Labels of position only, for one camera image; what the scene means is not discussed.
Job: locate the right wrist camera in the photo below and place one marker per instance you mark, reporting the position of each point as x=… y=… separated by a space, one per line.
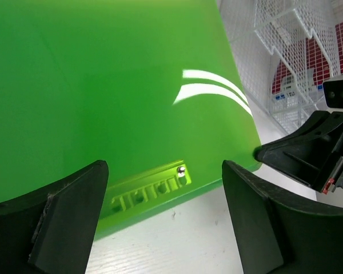
x=333 y=92

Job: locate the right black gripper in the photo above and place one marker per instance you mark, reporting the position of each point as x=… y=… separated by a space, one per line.
x=312 y=155

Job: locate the red plastic folder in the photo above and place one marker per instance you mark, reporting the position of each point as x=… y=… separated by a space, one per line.
x=315 y=60

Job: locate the white wire mesh organizer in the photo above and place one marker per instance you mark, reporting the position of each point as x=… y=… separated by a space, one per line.
x=262 y=34

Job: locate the green plastic folder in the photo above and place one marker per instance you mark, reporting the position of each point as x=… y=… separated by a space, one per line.
x=149 y=87

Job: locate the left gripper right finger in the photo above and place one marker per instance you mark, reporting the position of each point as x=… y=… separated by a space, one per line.
x=278 y=231

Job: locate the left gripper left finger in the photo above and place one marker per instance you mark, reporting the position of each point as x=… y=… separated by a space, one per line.
x=51 y=229

